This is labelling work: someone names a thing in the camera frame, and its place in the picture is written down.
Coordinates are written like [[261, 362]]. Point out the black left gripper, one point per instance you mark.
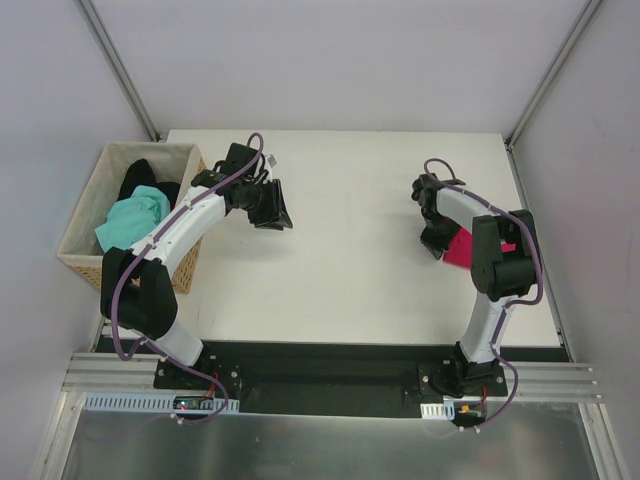
[[266, 201]]

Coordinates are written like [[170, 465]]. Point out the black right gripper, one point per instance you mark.
[[435, 237]]

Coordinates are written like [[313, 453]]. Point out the pink t shirt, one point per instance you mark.
[[459, 251]]

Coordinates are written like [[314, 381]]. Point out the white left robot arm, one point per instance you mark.
[[136, 287]]

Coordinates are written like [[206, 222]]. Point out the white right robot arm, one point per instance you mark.
[[505, 264]]

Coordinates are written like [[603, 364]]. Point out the wicker laundry basket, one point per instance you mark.
[[171, 162]]

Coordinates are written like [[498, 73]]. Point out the black t shirt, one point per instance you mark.
[[140, 173]]

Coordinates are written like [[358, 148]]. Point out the teal t shirt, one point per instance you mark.
[[131, 219]]

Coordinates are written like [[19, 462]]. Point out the right aluminium frame post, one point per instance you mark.
[[586, 15]]

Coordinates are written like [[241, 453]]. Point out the aluminium frame post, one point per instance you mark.
[[99, 31], [586, 15]]

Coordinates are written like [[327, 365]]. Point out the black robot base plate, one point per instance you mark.
[[379, 381]]

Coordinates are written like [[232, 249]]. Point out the right white cable duct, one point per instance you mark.
[[438, 411]]

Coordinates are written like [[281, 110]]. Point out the white cable duct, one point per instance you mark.
[[438, 411], [158, 403]]

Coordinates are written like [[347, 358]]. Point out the left white cable duct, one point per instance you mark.
[[158, 403]]

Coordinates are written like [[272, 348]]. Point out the left aluminium frame post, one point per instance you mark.
[[99, 31]]

